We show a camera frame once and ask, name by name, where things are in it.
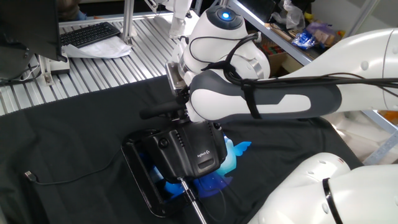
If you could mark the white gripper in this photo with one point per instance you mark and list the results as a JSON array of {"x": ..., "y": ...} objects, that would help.
[{"x": 196, "y": 116}]

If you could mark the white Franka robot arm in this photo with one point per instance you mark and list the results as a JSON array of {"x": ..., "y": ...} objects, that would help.
[{"x": 280, "y": 99}]

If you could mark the black wheel base unit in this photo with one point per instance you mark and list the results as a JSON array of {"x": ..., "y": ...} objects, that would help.
[{"x": 136, "y": 177}]

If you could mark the white paper sheets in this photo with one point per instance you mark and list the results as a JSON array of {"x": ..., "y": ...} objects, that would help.
[{"x": 105, "y": 48}]

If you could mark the large open cardboard box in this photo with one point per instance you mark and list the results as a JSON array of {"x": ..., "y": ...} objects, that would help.
[{"x": 275, "y": 63}]

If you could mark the colourful wooden block set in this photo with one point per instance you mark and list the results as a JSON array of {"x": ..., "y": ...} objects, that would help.
[{"x": 270, "y": 49}]

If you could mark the silver metal clamp rod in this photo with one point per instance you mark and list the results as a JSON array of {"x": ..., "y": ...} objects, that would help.
[{"x": 194, "y": 205}]

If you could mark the black computer keyboard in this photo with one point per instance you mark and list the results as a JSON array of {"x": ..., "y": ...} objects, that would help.
[{"x": 90, "y": 33}]

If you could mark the brown cardboard box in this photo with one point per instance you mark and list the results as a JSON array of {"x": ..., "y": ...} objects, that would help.
[{"x": 290, "y": 65}]

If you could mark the black table cloth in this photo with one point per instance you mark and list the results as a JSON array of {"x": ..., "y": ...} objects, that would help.
[{"x": 62, "y": 140}]

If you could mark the blue plastic bag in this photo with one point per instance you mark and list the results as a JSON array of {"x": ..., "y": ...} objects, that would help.
[{"x": 303, "y": 40}]

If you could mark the clear crumpled plastic bag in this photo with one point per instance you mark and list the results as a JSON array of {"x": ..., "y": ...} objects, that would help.
[{"x": 292, "y": 15}]

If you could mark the small yellow toy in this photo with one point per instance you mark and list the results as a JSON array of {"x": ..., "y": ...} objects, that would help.
[{"x": 308, "y": 16}]

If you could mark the purple plastic bag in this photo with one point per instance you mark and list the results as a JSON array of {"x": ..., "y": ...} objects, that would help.
[{"x": 320, "y": 31}]

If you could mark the black computer monitor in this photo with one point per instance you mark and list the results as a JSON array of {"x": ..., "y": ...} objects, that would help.
[{"x": 28, "y": 25}]

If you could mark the orange box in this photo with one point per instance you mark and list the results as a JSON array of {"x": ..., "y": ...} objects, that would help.
[{"x": 388, "y": 115}]

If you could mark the silver wrist camera blue ends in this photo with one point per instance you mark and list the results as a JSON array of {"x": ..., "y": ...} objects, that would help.
[{"x": 174, "y": 77}]

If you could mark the aluminium frame post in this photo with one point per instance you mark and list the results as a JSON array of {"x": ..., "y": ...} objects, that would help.
[{"x": 128, "y": 18}]

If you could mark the aluminium frame rail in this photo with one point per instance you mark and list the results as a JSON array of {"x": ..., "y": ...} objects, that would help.
[{"x": 99, "y": 18}]

